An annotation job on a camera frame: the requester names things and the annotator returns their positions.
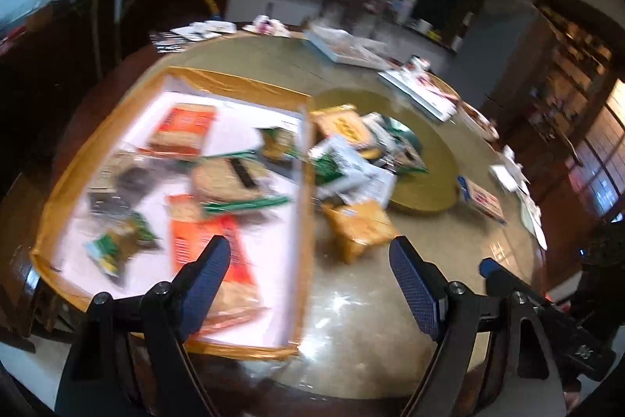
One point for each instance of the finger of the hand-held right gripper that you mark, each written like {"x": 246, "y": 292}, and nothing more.
{"x": 490, "y": 269}

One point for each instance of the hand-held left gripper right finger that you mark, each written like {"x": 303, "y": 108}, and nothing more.
{"x": 412, "y": 285}

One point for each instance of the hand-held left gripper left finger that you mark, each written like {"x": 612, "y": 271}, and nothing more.
{"x": 211, "y": 273}

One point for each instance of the yellow biscuit packet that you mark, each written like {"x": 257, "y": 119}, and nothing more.
{"x": 359, "y": 226}

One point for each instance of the large orange cracker packet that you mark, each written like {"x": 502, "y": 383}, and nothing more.
{"x": 215, "y": 256}

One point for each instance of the small red printed box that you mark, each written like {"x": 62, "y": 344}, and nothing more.
{"x": 481, "y": 198}

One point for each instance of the green and yellow snack packet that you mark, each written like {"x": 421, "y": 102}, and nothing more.
{"x": 122, "y": 243}

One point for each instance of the white paper sheet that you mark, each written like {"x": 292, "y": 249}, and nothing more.
{"x": 508, "y": 175}

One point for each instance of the round rice cracker packet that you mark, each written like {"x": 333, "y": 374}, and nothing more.
{"x": 228, "y": 175}

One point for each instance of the white printed snack packet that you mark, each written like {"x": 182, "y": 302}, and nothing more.
{"x": 373, "y": 187}

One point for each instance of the gold round turntable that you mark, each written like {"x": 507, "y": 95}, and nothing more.
{"x": 434, "y": 172}

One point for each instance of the dark seaweed snack packet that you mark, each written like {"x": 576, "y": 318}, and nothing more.
{"x": 122, "y": 185}

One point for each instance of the dark foil snack packet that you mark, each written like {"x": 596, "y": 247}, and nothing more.
{"x": 398, "y": 148}

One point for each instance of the white and green snack packet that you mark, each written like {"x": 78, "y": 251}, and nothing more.
{"x": 339, "y": 163}

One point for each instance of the small orange cracker packet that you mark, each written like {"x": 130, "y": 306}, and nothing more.
{"x": 181, "y": 129}

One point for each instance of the patterned plate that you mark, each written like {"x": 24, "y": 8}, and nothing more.
{"x": 481, "y": 120}

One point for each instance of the yellow printed snack packet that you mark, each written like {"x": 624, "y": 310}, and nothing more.
{"x": 342, "y": 124}

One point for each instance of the wooden shelf cabinet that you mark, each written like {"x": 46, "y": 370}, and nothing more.
{"x": 571, "y": 70}

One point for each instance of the clear plastic packets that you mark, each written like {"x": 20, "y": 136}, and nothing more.
{"x": 166, "y": 42}

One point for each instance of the white folded cloth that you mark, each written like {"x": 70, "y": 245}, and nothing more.
{"x": 207, "y": 28}

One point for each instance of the white cup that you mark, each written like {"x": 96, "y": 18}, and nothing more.
{"x": 424, "y": 26}

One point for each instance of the pink and white cloth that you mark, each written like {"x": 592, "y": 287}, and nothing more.
{"x": 267, "y": 26}

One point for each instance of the clear plastic bag of flatbread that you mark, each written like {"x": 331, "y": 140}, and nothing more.
{"x": 342, "y": 38}

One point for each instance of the wooden chair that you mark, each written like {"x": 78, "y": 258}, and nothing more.
{"x": 166, "y": 6}

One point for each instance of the white bottle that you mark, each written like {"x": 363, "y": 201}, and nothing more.
{"x": 405, "y": 6}

